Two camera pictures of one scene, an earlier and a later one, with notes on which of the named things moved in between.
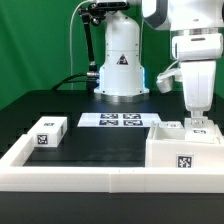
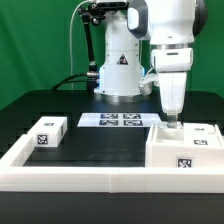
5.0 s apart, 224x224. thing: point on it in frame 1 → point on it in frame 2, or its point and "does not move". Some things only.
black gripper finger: x=204 y=113 → x=174 y=121
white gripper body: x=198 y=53 → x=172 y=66
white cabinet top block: x=48 y=131 does not move
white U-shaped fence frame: x=16 y=176 does not move
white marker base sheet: x=122 y=119 does not move
